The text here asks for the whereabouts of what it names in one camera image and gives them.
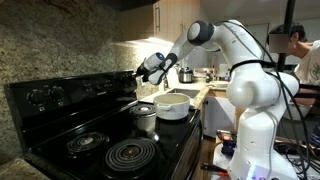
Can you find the white base cabinet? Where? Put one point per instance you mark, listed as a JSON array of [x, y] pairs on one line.
[[218, 116]]

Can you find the white cooking pot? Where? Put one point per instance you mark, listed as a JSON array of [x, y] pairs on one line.
[[173, 110]]

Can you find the black stove knob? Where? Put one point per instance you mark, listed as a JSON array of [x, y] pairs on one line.
[[37, 97], [124, 79], [57, 93], [131, 78]]

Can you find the kitchen sink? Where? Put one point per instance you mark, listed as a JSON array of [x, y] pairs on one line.
[[186, 92]]

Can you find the large coil burner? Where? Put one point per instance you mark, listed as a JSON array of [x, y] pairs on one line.
[[115, 156]]

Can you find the white bowl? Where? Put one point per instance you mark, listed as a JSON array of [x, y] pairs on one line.
[[293, 114]]

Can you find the black vertical pole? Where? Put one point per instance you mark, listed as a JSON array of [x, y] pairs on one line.
[[286, 13]]

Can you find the person in white shirt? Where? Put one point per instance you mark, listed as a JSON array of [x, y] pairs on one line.
[[310, 66]]

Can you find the curved metal faucet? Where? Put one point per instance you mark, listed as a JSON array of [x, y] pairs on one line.
[[164, 85]]

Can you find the white cutting board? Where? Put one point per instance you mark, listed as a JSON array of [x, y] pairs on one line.
[[173, 81]]

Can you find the white plate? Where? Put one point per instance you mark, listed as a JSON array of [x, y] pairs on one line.
[[218, 84]]

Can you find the small coil burner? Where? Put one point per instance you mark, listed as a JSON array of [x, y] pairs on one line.
[[75, 145], [136, 110]]

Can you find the white wall outlet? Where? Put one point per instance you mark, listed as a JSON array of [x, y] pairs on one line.
[[142, 84]]

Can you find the black electric stove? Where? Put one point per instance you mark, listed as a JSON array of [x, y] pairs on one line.
[[100, 123]]

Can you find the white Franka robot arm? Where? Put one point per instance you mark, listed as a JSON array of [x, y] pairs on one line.
[[260, 140]]

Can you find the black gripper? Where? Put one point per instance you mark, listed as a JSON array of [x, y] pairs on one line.
[[145, 68]]

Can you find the black and orange device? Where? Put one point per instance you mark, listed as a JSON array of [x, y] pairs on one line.
[[226, 141]]

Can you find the light wooden wall cabinet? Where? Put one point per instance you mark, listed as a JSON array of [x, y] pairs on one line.
[[166, 16]]

